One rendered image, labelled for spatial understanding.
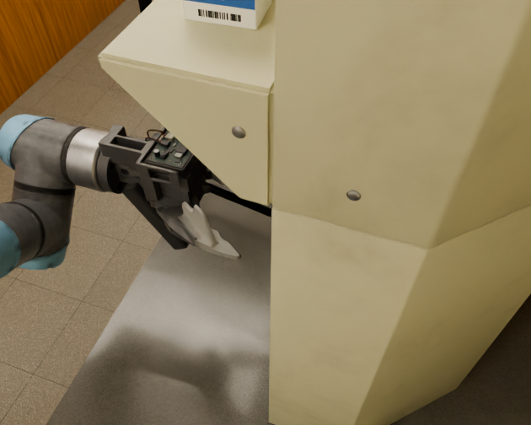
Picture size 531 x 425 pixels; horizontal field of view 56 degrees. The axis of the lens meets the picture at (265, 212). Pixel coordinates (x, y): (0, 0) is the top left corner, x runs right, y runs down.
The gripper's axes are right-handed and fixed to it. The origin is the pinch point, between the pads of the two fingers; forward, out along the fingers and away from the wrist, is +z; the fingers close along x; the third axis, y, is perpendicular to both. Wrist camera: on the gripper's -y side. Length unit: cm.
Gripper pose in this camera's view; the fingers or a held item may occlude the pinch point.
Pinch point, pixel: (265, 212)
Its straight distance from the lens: 59.0
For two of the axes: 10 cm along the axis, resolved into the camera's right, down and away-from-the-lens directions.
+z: 9.4, 2.3, -2.5
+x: 3.4, -7.2, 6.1
